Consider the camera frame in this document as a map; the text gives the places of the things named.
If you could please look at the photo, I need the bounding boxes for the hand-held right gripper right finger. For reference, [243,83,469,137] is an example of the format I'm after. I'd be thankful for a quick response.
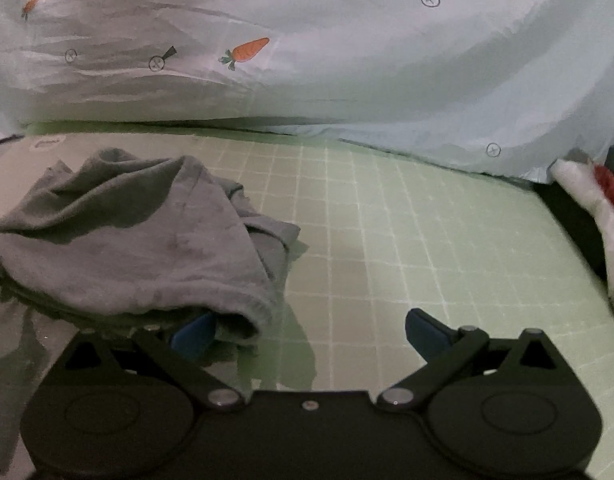
[374,307,562,413]

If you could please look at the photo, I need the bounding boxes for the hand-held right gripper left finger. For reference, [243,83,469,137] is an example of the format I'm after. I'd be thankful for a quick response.
[62,312,245,413]

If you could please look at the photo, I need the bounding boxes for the grey sweatshirt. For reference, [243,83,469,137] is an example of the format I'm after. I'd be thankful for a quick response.
[0,147,302,361]

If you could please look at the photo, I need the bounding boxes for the green grid cutting mat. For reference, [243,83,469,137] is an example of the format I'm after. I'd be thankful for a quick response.
[0,120,614,480]

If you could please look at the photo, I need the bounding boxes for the dark cloth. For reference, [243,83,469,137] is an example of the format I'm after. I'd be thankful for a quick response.
[532,180,610,281]

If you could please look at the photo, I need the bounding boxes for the white and red cloth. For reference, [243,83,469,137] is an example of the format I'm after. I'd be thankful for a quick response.
[549,147,614,311]

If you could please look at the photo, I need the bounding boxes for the carrot print blanket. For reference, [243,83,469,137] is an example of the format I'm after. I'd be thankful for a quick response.
[0,0,614,186]

